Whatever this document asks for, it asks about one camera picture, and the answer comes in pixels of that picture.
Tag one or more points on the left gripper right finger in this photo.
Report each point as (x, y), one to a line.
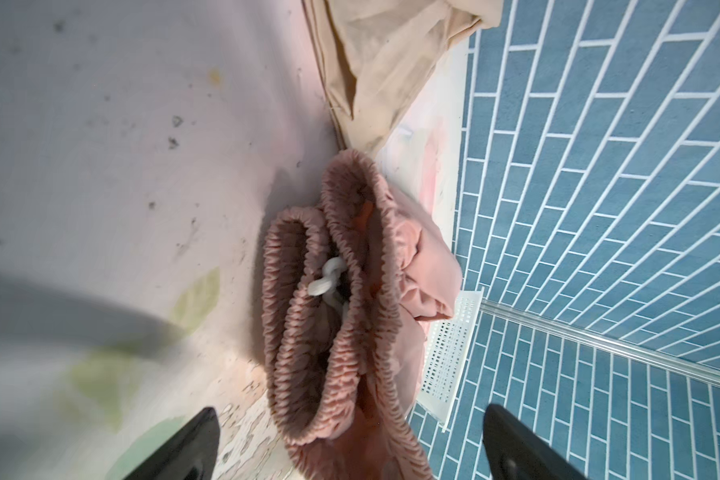
(514, 452)

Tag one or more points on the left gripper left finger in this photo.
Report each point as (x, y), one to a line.
(191, 453)

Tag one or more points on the white plastic basket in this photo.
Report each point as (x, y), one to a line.
(447, 350)

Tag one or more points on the beige shorts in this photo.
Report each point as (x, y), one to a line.
(374, 57)

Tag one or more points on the right aluminium corner post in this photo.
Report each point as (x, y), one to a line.
(693, 370)

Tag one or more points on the pink shorts white drawstring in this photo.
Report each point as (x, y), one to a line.
(327, 285)

